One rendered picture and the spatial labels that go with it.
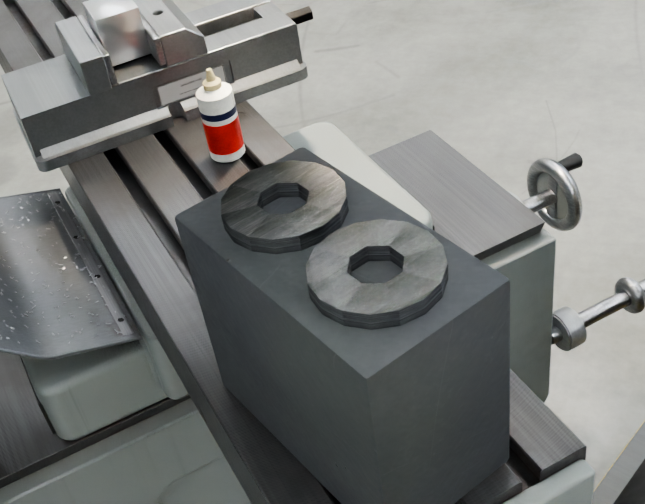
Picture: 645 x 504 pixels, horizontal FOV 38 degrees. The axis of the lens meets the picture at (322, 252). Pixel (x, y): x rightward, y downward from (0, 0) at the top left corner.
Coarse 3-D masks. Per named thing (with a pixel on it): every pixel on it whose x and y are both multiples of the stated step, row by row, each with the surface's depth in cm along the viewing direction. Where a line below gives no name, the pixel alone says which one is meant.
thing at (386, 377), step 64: (256, 192) 66; (320, 192) 66; (192, 256) 69; (256, 256) 63; (320, 256) 60; (384, 256) 61; (448, 256) 61; (256, 320) 64; (320, 320) 58; (384, 320) 56; (448, 320) 57; (256, 384) 72; (320, 384) 60; (384, 384) 55; (448, 384) 60; (320, 448) 67; (384, 448) 58; (448, 448) 64
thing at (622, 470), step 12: (636, 432) 132; (636, 444) 130; (624, 456) 129; (636, 456) 129; (612, 468) 128; (624, 468) 127; (636, 468) 127; (612, 480) 126; (624, 480) 126; (600, 492) 125; (612, 492) 125
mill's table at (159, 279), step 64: (0, 0) 148; (64, 0) 145; (0, 64) 148; (192, 128) 112; (256, 128) 110; (128, 192) 103; (192, 192) 102; (128, 256) 95; (192, 320) 87; (192, 384) 84; (512, 384) 76; (256, 448) 74; (512, 448) 73; (576, 448) 71
